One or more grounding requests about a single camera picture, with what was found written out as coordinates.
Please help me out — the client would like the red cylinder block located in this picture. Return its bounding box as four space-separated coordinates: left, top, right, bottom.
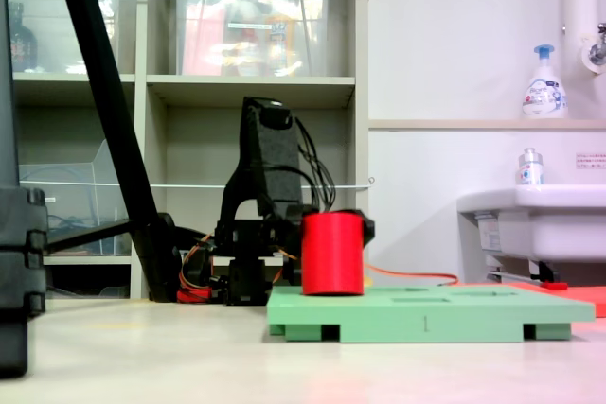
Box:
301 211 365 297

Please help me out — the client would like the green shape sorter board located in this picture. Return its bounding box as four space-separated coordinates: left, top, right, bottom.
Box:
266 284 597 343

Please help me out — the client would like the beige shelf unit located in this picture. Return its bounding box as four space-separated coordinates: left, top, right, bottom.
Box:
0 0 370 301

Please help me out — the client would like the small clear bottle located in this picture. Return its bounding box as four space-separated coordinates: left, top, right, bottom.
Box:
517 147 545 186

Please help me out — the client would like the black sink support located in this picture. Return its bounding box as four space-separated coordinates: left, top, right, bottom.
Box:
528 259 561 283

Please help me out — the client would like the white sink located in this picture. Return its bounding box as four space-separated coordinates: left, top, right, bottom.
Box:
456 184 606 263

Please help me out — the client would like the clear plastic bin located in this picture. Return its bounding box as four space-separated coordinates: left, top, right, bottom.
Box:
174 0 332 78
7 0 123 75

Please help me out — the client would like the bottle with orange label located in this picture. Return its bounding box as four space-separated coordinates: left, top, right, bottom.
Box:
264 0 297 77

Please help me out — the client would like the white soap pump bottle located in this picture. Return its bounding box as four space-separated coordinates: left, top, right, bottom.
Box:
522 44 568 120

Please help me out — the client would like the pink package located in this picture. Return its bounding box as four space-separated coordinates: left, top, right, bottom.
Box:
182 1 226 77

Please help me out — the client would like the black tripod brace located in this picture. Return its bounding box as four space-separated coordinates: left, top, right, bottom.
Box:
45 218 134 254

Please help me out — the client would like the metal faucet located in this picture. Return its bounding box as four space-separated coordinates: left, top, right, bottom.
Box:
580 22 606 75

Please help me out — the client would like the clear file box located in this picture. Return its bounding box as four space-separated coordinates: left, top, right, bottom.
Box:
18 138 133 256

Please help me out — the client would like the notched black tripod leg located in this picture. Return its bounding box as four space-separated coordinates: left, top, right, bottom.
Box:
0 0 48 379

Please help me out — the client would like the dark glass bottle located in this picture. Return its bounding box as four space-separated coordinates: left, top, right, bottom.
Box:
8 1 38 73

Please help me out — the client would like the black servo cable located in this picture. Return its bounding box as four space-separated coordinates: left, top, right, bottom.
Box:
295 119 337 214

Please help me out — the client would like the orange wire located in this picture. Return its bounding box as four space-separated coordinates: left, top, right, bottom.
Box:
364 264 460 287

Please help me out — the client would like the red base mount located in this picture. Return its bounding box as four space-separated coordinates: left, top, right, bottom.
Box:
176 283 213 305

